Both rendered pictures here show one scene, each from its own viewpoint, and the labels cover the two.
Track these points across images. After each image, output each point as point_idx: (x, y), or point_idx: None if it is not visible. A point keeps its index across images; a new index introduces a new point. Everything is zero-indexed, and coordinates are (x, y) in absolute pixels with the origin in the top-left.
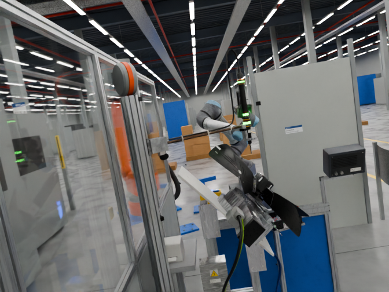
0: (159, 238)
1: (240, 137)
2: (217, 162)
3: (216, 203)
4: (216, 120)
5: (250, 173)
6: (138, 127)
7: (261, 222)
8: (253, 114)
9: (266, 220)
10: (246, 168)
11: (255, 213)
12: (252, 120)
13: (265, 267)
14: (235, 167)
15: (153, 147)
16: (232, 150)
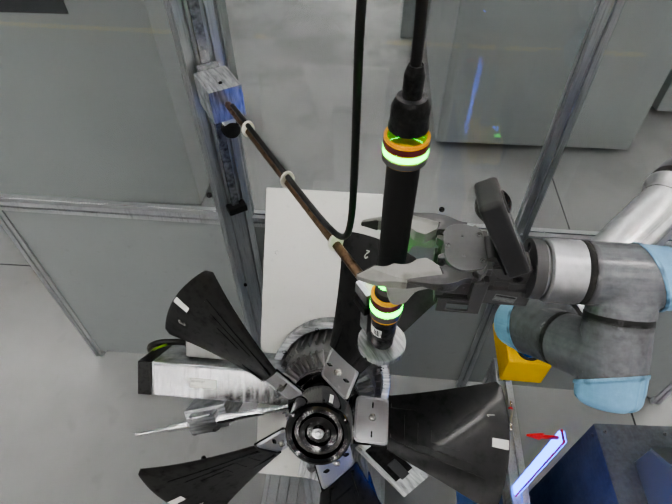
0: (223, 226)
1: (495, 331)
2: (340, 270)
3: (286, 308)
4: (644, 215)
5: (255, 358)
6: (174, 30)
7: (169, 392)
8: (610, 362)
9: (192, 413)
10: (239, 336)
11: (220, 391)
12: (574, 363)
13: None
14: (346, 329)
15: (198, 92)
16: (411, 311)
